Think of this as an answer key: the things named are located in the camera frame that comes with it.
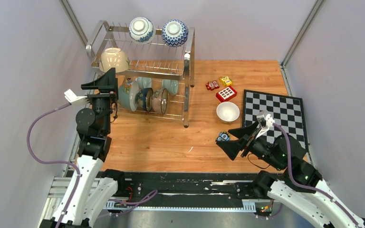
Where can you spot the blue white patterned bowl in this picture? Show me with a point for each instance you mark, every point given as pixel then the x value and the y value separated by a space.
pixel 174 33

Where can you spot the yellow owl toy block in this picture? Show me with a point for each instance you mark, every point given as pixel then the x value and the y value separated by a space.
pixel 226 81

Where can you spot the red owl toy block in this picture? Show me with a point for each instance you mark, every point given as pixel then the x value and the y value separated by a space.
pixel 212 85

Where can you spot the small celadon cup left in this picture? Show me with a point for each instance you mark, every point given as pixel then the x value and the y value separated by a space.
pixel 144 82

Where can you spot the small celadon cup right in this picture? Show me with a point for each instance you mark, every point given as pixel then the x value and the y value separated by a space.
pixel 171 86

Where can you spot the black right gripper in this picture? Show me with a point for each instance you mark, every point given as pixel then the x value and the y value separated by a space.
pixel 230 147

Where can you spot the black white checkerboard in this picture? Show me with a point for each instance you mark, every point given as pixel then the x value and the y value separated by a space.
pixel 287 111

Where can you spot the steel two-tier dish rack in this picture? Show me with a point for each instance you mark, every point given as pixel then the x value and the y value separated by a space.
pixel 154 60

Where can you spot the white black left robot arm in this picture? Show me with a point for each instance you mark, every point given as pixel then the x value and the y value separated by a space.
pixel 81 206

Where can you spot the dark blue floral bowl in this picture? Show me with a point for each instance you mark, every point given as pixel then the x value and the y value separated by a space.
pixel 143 99

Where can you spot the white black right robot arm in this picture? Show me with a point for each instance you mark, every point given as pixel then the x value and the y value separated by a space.
pixel 300 187

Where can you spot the white blue floral bowl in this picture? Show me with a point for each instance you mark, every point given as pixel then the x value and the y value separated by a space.
pixel 141 30

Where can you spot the small celadon cup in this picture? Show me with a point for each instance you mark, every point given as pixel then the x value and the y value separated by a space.
pixel 171 86
pixel 144 82

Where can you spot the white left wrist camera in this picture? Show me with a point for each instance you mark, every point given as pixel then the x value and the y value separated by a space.
pixel 73 99

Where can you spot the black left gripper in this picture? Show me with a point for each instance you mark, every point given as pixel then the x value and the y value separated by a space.
pixel 107 81

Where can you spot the cream bowl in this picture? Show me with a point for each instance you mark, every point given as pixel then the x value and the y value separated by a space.
pixel 228 112
pixel 114 58

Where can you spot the pink brown bowl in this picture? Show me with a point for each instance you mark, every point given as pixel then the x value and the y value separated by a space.
pixel 159 101

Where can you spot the blue owl toy block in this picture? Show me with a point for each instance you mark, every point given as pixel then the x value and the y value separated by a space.
pixel 223 136

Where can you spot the red calculator toy block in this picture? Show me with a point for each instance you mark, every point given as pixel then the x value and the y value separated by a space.
pixel 226 94

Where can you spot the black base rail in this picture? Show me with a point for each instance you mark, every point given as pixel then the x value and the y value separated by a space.
pixel 182 192

